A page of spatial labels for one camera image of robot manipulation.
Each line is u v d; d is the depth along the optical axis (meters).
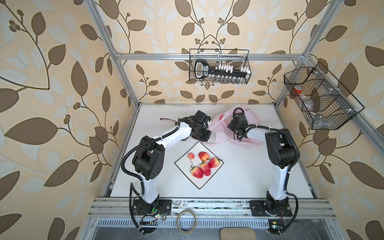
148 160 0.49
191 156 0.89
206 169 0.83
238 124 0.82
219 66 0.82
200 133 0.75
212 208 0.75
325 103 0.73
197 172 0.82
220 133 0.89
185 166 0.87
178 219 0.68
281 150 0.55
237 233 0.65
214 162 0.85
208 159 0.87
